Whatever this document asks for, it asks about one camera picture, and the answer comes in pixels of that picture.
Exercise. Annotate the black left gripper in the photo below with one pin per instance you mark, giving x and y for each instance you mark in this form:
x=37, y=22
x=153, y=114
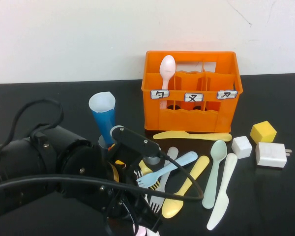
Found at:
x=123, y=196

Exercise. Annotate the pink plastic fork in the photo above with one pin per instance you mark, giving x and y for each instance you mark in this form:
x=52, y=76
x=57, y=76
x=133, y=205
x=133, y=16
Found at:
x=140, y=232

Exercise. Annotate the orange plastic cutlery holder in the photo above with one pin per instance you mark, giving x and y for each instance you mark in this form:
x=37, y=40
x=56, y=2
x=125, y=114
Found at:
x=186, y=118

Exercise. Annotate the grey plastic fork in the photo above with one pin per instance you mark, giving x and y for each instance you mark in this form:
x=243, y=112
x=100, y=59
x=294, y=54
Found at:
x=157, y=201

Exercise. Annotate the yellow plastic spoon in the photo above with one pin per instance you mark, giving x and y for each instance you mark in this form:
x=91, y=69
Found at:
x=172, y=206

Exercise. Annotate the yellow plastic fork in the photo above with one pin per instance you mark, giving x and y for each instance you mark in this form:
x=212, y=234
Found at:
x=144, y=167

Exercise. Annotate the light blue plastic fork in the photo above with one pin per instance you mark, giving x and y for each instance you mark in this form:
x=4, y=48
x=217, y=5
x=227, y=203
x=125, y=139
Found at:
x=177, y=163

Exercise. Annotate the yellow toy duck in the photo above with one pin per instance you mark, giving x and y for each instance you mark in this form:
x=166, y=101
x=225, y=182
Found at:
x=120, y=162

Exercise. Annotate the white plastic knife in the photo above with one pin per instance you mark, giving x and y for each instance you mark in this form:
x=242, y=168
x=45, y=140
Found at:
x=223, y=196

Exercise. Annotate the yellow plastic knife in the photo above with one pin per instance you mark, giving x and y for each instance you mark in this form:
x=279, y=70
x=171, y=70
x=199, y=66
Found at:
x=186, y=136

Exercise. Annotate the pale green plastic spoon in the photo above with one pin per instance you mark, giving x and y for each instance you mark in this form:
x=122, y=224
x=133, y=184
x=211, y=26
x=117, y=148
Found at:
x=217, y=152

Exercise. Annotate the blue paper cone cup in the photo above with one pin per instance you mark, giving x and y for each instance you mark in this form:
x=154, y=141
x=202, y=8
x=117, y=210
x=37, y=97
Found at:
x=104, y=120

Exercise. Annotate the white foam cube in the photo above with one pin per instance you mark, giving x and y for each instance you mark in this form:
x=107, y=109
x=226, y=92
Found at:
x=242, y=147

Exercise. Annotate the paper label spoon character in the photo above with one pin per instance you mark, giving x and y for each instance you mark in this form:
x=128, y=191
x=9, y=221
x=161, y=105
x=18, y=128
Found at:
x=160, y=94

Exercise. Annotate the paper label fork character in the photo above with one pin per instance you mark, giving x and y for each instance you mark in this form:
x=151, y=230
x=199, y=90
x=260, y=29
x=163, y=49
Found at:
x=194, y=97

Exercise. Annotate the white charger plug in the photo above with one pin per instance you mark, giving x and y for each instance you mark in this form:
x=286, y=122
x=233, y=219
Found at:
x=270, y=156

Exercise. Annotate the yellow foam cube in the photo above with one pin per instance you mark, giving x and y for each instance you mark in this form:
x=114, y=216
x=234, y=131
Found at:
x=263, y=132

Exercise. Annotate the paper label knife character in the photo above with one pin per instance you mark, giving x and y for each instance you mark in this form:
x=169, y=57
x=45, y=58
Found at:
x=227, y=95

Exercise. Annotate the pink plastic spoon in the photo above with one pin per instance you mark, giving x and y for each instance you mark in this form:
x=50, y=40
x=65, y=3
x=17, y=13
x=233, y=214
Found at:
x=167, y=66

